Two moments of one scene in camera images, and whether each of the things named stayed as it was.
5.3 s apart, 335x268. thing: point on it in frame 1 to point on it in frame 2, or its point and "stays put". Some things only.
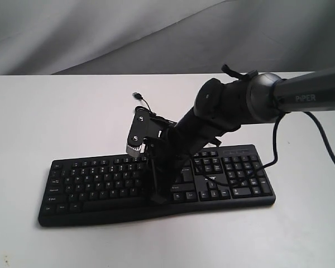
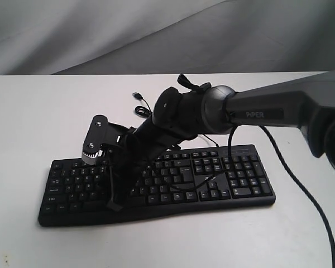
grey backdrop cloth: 89,37 stays put
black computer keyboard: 95,190 stays put
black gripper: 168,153 to 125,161
